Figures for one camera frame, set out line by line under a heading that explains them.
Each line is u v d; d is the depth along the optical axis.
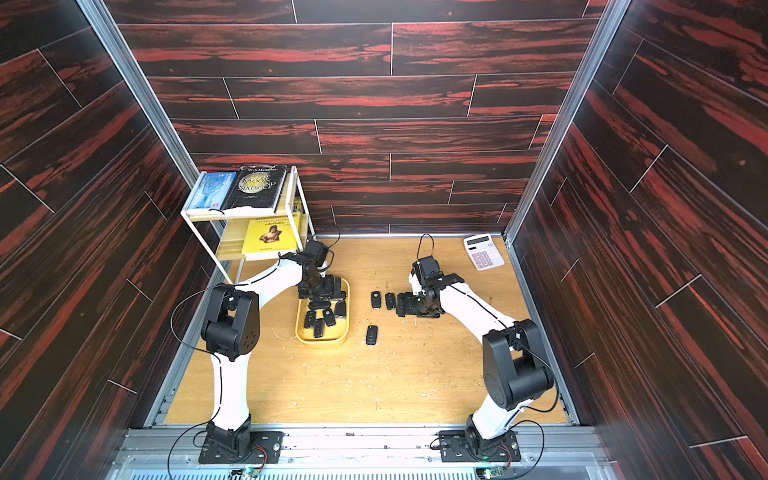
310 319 0.96
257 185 0.87
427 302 0.67
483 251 1.15
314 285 0.86
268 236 0.96
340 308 0.99
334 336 0.93
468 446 0.73
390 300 1.01
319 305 0.99
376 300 1.02
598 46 0.71
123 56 0.72
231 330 0.56
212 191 0.86
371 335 0.93
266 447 0.74
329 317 0.96
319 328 0.93
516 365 0.45
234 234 0.99
